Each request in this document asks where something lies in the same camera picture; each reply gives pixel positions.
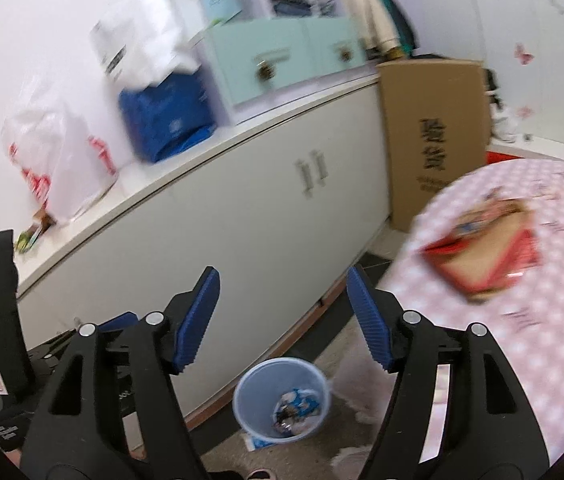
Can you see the pink slipper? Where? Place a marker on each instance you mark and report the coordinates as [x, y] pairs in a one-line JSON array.
[[261, 474]]

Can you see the trash wrappers inside bin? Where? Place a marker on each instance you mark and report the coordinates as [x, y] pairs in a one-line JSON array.
[[297, 412]]

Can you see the white low cabinet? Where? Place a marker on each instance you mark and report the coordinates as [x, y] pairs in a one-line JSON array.
[[280, 207]]

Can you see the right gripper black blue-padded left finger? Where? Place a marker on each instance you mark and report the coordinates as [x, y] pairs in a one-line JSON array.
[[77, 431]]

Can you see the black handheld device left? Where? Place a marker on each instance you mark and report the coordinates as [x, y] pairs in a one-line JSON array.
[[23, 374]]

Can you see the red snack wrapper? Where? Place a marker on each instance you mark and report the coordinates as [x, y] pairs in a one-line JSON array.
[[488, 250]]

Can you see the white red plastic bag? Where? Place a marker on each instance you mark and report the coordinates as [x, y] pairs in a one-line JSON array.
[[66, 167]]

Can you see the pink checkered bed blanket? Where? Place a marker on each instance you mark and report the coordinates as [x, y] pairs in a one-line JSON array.
[[527, 319]]

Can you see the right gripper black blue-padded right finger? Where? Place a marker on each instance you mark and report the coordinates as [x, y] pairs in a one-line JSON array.
[[490, 430]]

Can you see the tall brown cardboard box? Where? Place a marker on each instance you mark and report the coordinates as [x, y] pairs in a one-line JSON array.
[[437, 125]]

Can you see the blue shopping bag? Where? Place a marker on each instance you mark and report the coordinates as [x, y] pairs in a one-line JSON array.
[[167, 119]]

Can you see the light blue trash bin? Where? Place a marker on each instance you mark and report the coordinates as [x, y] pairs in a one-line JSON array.
[[259, 390]]

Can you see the red storage box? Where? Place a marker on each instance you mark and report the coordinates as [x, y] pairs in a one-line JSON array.
[[495, 157]]

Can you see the mint drawer shelf unit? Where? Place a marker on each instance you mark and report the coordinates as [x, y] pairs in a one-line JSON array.
[[258, 55]]

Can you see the hanging clothes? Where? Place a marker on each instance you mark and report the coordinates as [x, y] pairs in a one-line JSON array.
[[383, 29]]

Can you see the white paper bag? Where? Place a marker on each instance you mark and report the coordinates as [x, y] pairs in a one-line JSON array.
[[140, 43]]

